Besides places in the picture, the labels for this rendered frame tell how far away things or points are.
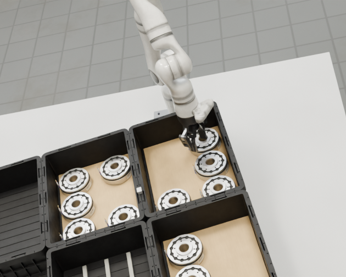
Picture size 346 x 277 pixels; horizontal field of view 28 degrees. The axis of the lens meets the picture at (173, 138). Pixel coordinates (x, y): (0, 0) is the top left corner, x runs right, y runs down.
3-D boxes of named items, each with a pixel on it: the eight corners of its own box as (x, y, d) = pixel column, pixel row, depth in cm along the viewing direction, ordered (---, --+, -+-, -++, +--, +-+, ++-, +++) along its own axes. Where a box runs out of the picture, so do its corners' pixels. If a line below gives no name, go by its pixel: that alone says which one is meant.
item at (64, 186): (59, 174, 228) (58, 173, 228) (87, 165, 228) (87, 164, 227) (60, 196, 221) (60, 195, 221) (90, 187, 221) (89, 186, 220)
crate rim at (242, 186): (129, 131, 227) (127, 126, 225) (216, 104, 225) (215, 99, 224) (147, 223, 198) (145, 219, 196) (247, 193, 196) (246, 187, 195)
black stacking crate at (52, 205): (54, 177, 234) (42, 155, 227) (137, 151, 233) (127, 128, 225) (61, 271, 206) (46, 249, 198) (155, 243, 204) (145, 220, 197)
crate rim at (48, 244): (43, 158, 228) (40, 154, 226) (129, 131, 227) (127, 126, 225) (48, 254, 199) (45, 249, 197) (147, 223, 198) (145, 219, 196)
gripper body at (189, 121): (183, 96, 213) (190, 118, 219) (169, 115, 208) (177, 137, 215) (204, 100, 209) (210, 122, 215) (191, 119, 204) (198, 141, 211)
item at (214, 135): (184, 136, 226) (184, 134, 226) (213, 125, 226) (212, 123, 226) (193, 155, 219) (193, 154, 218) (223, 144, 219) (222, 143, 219)
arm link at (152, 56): (128, 18, 212) (152, 2, 215) (148, 79, 232) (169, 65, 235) (145, 31, 206) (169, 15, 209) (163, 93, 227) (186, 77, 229)
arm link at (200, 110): (202, 123, 203) (197, 109, 199) (170, 117, 209) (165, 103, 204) (216, 103, 208) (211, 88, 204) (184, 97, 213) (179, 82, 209)
